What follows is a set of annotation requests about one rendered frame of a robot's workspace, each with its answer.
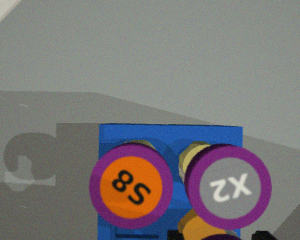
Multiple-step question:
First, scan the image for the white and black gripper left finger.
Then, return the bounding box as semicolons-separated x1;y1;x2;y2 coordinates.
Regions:
167;230;185;240

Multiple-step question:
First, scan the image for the grey bench mat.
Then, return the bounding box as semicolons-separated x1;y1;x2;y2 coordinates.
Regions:
0;0;300;240

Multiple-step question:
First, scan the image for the blue tube rack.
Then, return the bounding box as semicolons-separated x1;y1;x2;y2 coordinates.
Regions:
97;123;243;240

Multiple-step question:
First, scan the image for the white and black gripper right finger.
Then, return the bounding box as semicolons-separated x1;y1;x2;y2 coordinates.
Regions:
251;231;277;240

